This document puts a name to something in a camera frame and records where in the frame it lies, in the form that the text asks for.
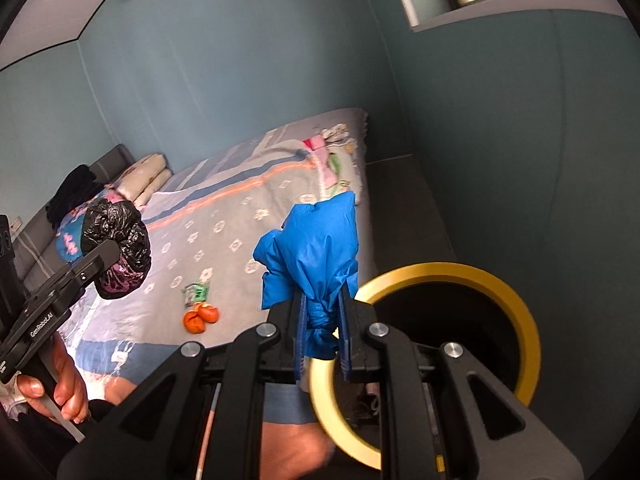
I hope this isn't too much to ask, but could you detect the patterned grey orange bed cover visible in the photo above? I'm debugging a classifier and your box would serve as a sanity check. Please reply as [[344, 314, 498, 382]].
[[61, 108, 376, 403]]

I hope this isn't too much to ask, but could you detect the left hand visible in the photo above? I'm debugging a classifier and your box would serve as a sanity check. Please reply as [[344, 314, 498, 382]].
[[16, 333, 90, 424]]

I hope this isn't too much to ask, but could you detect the dark grey headboard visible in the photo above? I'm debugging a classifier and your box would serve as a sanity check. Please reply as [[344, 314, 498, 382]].
[[13, 144, 134, 292]]

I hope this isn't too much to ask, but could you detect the silver green foil wrapper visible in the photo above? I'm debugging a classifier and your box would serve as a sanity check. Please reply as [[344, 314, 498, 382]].
[[182, 282, 209, 309]]

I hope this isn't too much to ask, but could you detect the black clothing pile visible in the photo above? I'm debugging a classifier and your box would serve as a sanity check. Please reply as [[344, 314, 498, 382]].
[[46, 165, 104, 230]]

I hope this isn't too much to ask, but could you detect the black plastic bag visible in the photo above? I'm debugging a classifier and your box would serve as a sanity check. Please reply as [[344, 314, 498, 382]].
[[80, 197, 152, 300]]

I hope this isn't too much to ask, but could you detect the blue plastic bag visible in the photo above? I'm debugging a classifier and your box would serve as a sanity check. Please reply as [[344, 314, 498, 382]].
[[253, 191, 359, 360]]

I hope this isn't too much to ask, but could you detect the blue floral folded quilt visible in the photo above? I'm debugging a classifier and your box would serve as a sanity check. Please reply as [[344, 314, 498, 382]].
[[54, 204, 89, 263]]

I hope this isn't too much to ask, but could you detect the yellow rimmed black trash bin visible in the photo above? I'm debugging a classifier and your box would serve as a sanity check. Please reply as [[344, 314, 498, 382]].
[[308, 261, 542, 472]]

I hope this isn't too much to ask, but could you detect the beige floral pillow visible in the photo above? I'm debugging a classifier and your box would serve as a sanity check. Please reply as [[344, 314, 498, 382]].
[[134, 168, 172, 209], [115, 153, 167, 202]]

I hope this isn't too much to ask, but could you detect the floral green pink cloth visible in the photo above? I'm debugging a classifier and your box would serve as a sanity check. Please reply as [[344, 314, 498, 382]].
[[303, 122, 363, 203]]

